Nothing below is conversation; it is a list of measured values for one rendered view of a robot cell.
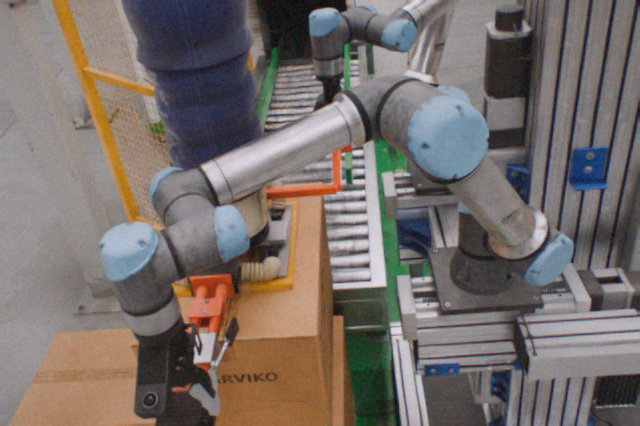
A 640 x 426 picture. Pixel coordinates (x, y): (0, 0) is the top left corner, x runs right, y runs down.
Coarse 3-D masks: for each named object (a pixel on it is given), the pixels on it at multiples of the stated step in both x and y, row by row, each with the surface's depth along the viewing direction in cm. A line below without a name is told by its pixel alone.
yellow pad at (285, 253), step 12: (288, 204) 168; (276, 216) 158; (288, 216) 162; (288, 228) 158; (288, 240) 154; (264, 252) 151; (276, 252) 148; (288, 252) 150; (288, 264) 147; (276, 276) 143; (288, 276) 143; (252, 288) 142; (264, 288) 142; (276, 288) 142; (288, 288) 142
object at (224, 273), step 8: (224, 264) 129; (232, 264) 129; (200, 272) 127; (208, 272) 127; (216, 272) 127; (224, 272) 127; (232, 272) 125; (240, 272) 131; (192, 280) 124; (200, 280) 124; (208, 280) 124; (216, 280) 124; (224, 280) 124; (232, 280) 125; (240, 280) 130; (192, 288) 127; (208, 288) 126; (216, 288) 126; (232, 288) 126; (208, 296) 127; (232, 296) 127
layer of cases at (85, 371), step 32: (64, 352) 208; (96, 352) 207; (128, 352) 205; (32, 384) 198; (64, 384) 197; (96, 384) 195; (128, 384) 194; (32, 416) 188; (64, 416) 186; (96, 416) 185; (128, 416) 184
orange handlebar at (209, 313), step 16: (336, 160) 161; (336, 176) 154; (272, 192) 151; (288, 192) 151; (304, 192) 151; (320, 192) 151; (336, 192) 151; (224, 288) 124; (192, 304) 120; (208, 304) 120; (224, 304) 121; (192, 320) 117; (208, 320) 120; (208, 368) 107
